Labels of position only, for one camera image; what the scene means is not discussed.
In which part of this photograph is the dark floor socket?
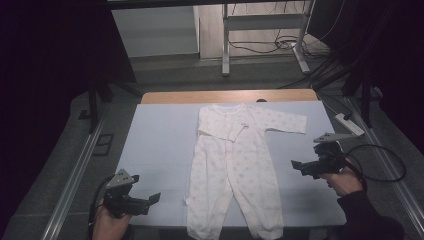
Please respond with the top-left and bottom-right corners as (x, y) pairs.
(92, 133), (115, 158)

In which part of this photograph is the person's left hand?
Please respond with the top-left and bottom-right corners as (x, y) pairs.
(92, 203), (133, 240)

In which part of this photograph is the white metal stand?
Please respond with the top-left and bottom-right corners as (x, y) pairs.
(220, 0), (317, 78)

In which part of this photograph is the hand-held gripper black cable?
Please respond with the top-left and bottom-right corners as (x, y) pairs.
(343, 143), (408, 184)
(87, 175), (116, 240)

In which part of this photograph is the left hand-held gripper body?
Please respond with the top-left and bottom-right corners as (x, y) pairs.
(103, 168), (151, 220)

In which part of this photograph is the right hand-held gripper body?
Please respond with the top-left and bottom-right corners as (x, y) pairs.
(313, 132), (354, 175)

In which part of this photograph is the white baby romper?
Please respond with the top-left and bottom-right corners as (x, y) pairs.
(184, 103), (308, 240)

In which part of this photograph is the pale blue table mat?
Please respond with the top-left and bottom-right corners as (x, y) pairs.
(113, 100), (348, 228)

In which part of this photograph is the left hand-held gripper black cable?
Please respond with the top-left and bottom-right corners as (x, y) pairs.
(87, 175), (116, 240)

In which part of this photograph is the person's right hand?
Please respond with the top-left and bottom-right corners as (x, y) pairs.
(319, 159), (364, 198)

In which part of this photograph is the wooden table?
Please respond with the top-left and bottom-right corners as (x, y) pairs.
(139, 87), (320, 105)

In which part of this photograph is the black cable bundle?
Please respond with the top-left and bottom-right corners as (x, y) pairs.
(228, 31), (332, 60)

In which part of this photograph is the dark curtain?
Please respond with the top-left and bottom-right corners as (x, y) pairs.
(0, 0), (138, 218)
(307, 0), (424, 156)

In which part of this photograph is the grey cabinet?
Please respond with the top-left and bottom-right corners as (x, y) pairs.
(110, 5), (202, 59)

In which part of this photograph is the right hand-held gripper black cable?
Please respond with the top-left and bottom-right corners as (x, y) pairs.
(343, 143), (408, 184)

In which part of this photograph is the black stand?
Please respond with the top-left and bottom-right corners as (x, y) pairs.
(87, 74), (143, 135)
(313, 64), (384, 130)

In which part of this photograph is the white power strip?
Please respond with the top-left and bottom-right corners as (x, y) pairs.
(334, 112), (366, 138)

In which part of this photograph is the aluminium rail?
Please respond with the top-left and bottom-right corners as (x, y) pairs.
(344, 95), (424, 238)
(40, 118), (106, 240)

